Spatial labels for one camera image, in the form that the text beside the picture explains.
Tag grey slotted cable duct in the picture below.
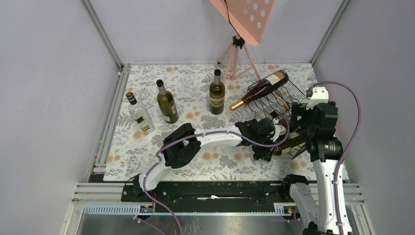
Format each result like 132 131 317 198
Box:
84 202 290 216

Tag red wine bottle gold cap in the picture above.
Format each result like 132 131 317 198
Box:
230 70 289 111

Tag clear liquor bottle black cap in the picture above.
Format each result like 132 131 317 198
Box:
126 92 155 134

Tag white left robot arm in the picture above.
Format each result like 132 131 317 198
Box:
133 118 287 201

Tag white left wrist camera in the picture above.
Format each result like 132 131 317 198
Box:
271 118 289 142

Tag green wine bottle brown label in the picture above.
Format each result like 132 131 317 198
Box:
209 69 225 115

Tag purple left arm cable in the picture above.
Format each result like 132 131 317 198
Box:
142 117 291 235

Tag pink music stand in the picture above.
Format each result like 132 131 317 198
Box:
210 0 276 81

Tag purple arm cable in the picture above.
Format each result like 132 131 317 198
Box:
142 117 291 235
306 81 362 235

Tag olive wine bottle black cap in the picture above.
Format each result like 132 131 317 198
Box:
156 79 179 124

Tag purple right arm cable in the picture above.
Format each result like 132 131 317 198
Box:
306 81 362 235

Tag green wine bottle grey cap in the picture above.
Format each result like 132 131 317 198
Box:
272 134 306 156

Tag black wire wine rack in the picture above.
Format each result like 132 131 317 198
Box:
246 79 337 160

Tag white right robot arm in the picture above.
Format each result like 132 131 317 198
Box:
278 102 353 235

